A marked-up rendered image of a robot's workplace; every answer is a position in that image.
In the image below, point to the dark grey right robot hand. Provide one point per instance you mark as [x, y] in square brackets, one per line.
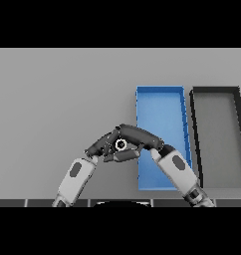
[139, 135]

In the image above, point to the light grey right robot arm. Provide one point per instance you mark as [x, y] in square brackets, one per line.
[180, 176]

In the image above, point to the blue rectangular bin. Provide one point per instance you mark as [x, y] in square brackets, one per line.
[160, 132]

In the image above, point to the dark grey rectangular bin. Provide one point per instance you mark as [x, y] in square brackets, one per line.
[220, 136]

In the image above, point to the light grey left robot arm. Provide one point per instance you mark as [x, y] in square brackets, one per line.
[74, 181]

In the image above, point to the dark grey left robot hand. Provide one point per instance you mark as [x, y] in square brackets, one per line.
[100, 146]

